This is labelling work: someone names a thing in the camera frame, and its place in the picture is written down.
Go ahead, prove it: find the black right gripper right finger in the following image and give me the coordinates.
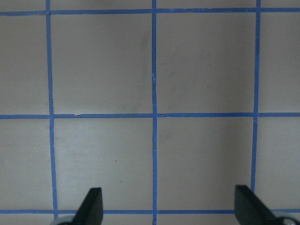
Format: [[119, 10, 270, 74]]
[[234, 185, 281, 225]]

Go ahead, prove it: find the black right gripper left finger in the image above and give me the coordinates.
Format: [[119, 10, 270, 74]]
[[72, 187, 103, 225]]

